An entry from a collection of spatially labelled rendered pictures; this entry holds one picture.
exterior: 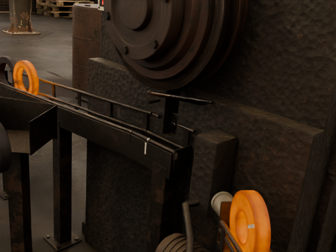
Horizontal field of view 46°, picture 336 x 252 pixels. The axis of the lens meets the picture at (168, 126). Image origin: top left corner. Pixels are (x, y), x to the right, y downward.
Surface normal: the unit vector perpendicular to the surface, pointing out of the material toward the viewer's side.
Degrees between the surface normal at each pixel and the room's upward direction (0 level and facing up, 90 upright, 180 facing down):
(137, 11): 90
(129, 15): 90
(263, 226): 55
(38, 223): 0
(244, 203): 90
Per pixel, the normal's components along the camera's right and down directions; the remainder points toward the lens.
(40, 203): 0.09, -0.94
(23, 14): 0.70, 0.30
